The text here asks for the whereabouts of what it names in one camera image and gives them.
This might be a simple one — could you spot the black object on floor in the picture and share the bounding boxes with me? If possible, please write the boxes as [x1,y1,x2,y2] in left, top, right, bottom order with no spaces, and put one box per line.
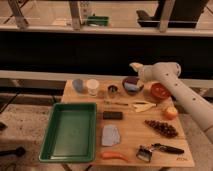
[0,147,26,157]

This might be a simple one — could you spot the small metal cup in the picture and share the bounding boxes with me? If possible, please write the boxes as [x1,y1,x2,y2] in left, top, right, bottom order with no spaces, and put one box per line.
[108,85,118,98]

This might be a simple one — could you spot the green object on shelf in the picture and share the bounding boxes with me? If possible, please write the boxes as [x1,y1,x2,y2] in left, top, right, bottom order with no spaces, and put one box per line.
[86,15,109,26]

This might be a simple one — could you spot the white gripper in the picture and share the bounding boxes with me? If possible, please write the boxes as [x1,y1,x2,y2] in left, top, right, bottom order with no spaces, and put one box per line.
[129,62,153,82]

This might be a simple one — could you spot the blue sponge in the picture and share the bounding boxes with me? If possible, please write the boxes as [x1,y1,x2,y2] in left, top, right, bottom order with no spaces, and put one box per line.
[124,83,141,92]

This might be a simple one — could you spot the blue cloth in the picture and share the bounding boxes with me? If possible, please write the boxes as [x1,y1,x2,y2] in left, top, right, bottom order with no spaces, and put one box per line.
[102,124,120,147]

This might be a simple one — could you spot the orange carrot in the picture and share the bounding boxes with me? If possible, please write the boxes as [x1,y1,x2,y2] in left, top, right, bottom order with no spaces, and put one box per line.
[101,151,129,162]

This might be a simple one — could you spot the wooden stick utensil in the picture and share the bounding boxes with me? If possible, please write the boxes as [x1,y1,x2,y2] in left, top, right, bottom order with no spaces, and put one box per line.
[104,100,128,106]

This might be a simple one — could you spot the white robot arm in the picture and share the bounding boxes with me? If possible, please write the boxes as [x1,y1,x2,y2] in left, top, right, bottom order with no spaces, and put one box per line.
[129,62,213,144]

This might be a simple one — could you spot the apple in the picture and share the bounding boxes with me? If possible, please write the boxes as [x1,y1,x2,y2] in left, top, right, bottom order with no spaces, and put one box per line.
[164,106,178,120]

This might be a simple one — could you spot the purple bowl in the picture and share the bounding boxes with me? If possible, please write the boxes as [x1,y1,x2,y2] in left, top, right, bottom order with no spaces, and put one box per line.
[122,76,144,96]

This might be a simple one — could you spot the bunch of dark grapes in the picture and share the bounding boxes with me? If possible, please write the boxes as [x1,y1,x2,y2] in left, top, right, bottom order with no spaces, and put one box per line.
[145,120,178,138]

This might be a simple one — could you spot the red bowl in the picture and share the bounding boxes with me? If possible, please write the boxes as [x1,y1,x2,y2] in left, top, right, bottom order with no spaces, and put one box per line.
[150,83,171,101]

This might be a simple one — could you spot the black handled peeler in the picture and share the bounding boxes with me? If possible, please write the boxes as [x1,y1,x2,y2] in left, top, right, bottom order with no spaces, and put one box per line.
[136,143,184,163]

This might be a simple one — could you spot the white cup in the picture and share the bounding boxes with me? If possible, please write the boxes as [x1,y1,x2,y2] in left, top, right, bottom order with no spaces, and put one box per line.
[86,79,100,96]

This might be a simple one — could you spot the green plastic tray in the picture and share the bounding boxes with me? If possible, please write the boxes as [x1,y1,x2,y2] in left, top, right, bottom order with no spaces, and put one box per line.
[39,103,97,163]

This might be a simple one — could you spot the black rectangular block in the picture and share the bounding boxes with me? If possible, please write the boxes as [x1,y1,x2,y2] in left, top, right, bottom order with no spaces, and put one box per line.
[103,111,123,120]

